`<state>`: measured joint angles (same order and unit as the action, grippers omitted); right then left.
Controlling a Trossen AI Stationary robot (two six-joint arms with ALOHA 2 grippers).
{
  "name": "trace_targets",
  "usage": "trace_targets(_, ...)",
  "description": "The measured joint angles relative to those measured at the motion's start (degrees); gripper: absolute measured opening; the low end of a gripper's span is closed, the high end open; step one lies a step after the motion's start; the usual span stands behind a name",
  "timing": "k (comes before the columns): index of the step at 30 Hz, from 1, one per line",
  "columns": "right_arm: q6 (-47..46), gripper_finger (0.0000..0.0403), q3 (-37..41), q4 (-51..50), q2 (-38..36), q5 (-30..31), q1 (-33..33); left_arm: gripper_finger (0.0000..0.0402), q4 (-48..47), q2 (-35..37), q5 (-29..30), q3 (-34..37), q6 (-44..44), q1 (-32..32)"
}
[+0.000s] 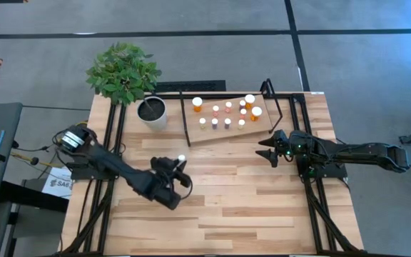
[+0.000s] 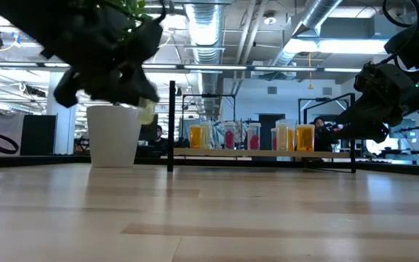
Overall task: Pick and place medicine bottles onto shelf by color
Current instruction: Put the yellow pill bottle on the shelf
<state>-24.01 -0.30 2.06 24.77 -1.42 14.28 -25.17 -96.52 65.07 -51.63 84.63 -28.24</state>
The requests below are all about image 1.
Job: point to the black steel base beam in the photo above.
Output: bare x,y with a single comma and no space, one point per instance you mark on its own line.
30,196

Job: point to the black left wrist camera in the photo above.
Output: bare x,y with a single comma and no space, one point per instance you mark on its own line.
162,164

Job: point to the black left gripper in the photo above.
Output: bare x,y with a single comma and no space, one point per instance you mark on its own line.
175,180

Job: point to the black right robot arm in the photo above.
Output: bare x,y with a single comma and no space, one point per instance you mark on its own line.
369,153

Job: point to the wooden shelf black metal legs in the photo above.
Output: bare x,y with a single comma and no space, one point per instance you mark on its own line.
227,133

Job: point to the dark grey side desk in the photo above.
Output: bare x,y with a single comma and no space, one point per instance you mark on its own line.
9,118

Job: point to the black aluminium crossbar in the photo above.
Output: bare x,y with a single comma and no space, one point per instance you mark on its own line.
287,96

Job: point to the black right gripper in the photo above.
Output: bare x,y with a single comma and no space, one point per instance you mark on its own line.
287,144

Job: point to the green leafy plant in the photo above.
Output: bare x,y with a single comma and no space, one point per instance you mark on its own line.
123,73

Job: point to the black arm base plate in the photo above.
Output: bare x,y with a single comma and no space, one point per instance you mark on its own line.
334,173
80,174

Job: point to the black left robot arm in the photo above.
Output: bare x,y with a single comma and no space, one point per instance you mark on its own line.
120,166

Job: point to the black rectangular panel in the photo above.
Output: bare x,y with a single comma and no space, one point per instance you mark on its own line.
191,86

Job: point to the white printed paper sign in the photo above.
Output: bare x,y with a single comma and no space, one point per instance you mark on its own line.
61,183

